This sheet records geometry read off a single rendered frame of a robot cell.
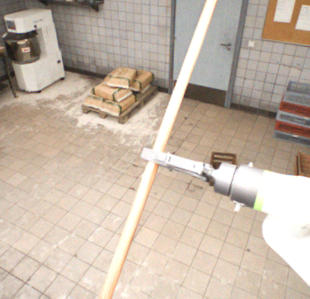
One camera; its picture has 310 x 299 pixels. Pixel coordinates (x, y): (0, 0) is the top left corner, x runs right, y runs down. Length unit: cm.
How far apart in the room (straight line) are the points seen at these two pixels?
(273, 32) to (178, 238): 310
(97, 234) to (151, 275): 69
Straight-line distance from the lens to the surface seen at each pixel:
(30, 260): 310
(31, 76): 577
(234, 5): 469
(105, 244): 302
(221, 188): 69
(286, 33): 465
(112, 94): 457
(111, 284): 78
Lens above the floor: 244
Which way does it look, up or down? 36 degrees down
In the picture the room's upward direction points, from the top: straight up
